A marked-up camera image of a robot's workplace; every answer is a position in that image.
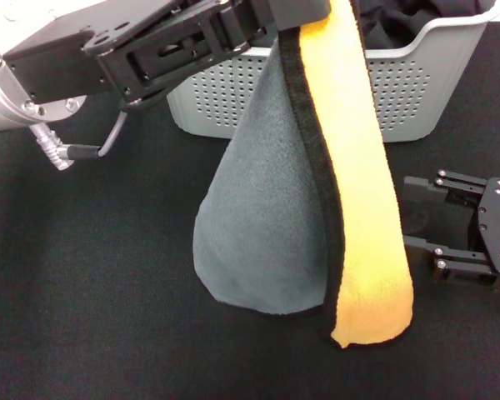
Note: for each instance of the black cloth in basket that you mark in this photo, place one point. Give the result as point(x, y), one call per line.
point(391, 25)

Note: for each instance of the yellow and grey towel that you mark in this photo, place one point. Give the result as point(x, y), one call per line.
point(254, 208)

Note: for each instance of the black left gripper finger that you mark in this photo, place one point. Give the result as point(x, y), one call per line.
point(287, 10)

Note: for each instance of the grey perforated plastic storage basket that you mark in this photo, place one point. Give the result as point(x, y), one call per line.
point(400, 91)

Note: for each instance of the black tablecloth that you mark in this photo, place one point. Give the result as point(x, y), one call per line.
point(108, 291)

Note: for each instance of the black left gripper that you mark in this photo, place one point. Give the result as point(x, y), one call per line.
point(108, 54)

